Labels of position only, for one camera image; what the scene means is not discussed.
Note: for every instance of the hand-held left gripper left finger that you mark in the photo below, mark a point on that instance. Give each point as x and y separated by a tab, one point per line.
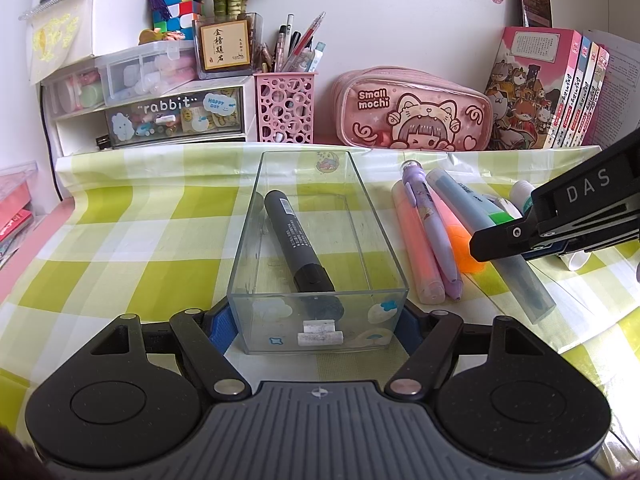
218	327

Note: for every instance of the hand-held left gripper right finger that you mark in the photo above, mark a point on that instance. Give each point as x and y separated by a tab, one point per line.
410	330

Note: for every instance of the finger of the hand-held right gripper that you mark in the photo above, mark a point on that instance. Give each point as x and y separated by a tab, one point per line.
500	242

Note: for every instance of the green highlighter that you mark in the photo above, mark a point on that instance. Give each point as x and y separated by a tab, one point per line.
502	218

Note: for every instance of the orange highlighter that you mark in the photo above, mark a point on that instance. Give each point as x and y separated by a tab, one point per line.
462	250

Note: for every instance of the white glue stick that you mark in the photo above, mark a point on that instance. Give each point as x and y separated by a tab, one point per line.
522	195

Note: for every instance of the pale blue highlighter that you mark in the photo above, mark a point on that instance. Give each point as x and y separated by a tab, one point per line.
460	195

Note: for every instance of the purple pen with figure top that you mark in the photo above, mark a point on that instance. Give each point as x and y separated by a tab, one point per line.
435	220

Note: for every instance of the pink highlighter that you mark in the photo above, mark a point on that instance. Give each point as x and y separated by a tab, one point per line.
417	260

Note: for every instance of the clear plastic box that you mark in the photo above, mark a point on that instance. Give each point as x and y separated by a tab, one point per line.
350	240

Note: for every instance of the small white block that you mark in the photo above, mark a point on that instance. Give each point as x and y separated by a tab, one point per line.
320	334

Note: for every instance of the open printed book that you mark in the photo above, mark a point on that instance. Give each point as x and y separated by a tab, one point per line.
622	80

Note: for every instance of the green checked tablecloth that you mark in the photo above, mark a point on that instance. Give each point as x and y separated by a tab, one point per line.
150	240

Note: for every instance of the black marker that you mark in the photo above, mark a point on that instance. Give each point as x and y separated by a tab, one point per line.
292	240

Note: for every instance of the pink cartoon pencil case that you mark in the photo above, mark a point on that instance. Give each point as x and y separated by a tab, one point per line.
415	110

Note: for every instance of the black binder clip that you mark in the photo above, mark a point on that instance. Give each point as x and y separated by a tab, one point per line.
102	142

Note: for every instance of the pink perforated pen holder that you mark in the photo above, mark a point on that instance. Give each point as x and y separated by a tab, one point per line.
285	110

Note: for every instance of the pink gift box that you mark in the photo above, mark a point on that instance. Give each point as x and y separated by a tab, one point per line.
15	205

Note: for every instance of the white drawer organizer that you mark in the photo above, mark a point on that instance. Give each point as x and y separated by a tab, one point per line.
70	135

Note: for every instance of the clear lidded storage box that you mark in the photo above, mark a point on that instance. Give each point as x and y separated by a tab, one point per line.
145	72

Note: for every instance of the lucky bamboo in glass vase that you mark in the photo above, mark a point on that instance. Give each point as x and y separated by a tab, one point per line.
225	45

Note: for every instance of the bunch of pens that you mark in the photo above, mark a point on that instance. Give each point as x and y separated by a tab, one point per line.
295	45

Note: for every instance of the small cartoon figurine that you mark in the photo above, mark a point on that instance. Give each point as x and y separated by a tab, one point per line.
150	36

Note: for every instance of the colourful puzzle cube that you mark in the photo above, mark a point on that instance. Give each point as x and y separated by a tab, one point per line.
175	10

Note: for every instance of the white cardboard box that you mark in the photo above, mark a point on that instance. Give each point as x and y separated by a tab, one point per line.
115	15

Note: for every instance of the yellow printed plastic sheet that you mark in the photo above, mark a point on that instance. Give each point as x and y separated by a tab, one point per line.
50	40

